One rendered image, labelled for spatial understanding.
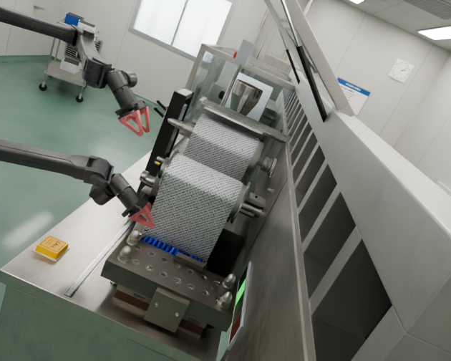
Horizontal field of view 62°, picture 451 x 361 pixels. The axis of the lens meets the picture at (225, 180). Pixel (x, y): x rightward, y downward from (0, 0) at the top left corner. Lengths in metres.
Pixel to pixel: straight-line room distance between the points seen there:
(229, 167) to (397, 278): 1.07
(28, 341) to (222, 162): 0.83
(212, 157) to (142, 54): 5.73
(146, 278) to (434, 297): 0.89
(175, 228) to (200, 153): 0.31
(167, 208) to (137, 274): 0.23
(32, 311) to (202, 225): 0.55
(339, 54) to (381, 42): 0.66
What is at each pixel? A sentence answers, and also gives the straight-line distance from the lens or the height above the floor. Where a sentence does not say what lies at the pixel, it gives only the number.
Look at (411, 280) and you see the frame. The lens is 0.34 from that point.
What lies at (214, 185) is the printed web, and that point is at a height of 1.29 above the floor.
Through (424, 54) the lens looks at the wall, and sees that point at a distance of 7.03.
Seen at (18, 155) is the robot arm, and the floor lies 1.17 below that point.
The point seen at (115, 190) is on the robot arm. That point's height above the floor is 1.15.
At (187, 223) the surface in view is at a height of 1.13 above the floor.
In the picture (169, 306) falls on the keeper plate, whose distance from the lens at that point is 1.12.
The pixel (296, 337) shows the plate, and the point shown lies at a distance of 0.51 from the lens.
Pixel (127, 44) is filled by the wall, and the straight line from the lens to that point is 7.12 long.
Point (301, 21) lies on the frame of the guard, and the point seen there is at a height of 1.80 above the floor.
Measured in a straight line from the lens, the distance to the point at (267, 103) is 2.12.
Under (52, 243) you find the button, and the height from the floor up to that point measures 0.92.
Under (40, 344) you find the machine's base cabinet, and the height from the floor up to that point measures 0.70.
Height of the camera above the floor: 1.72
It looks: 20 degrees down
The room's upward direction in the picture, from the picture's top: 25 degrees clockwise
